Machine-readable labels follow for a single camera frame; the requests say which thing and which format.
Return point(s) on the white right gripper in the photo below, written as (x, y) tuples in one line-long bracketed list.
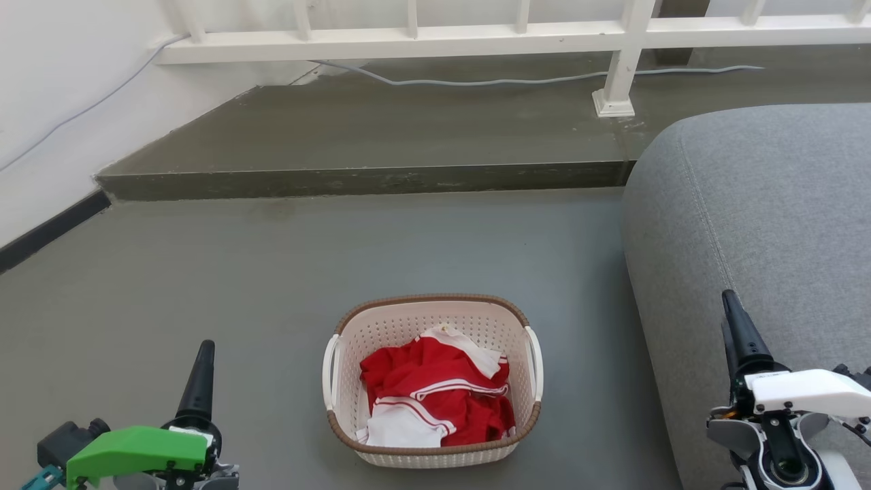
[(810, 393)]

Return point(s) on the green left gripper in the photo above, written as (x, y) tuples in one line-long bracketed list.
[(136, 449)]

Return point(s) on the white perforated laundry basket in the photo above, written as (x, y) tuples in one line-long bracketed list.
[(347, 381)]

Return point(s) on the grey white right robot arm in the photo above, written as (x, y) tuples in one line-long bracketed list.
[(782, 449)]

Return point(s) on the grey fabric sofa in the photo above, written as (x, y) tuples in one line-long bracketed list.
[(762, 204)]

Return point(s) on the black baseboard strip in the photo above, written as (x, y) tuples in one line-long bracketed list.
[(47, 230)]

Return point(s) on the red and white garment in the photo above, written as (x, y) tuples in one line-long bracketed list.
[(435, 381)]

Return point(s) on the raised grey concrete step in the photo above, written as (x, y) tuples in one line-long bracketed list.
[(408, 129)]

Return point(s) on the white wooden railing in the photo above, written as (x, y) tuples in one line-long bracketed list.
[(408, 42)]

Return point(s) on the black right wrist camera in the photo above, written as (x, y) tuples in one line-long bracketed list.
[(859, 376)]

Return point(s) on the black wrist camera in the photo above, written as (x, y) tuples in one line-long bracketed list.
[(68, 439), (859, 376)]

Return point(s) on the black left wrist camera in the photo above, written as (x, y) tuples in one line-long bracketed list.
[(68, 439)]

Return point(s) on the teal left camera plug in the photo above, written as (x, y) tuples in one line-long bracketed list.
[(42, 478)]

